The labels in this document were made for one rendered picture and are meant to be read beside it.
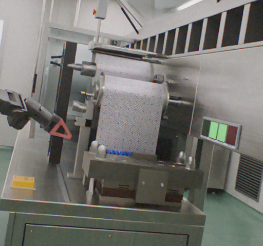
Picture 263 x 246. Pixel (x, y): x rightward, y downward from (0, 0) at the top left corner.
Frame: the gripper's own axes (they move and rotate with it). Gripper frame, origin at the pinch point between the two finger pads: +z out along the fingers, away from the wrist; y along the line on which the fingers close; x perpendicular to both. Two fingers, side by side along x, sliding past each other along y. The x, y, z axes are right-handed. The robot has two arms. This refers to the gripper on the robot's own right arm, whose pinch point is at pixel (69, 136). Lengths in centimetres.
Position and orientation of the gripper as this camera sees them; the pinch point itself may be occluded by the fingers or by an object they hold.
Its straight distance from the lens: 149.8
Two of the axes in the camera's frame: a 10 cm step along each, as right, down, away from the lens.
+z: 7.5, 6.1, 2.4
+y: 2.4, 0.8, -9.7
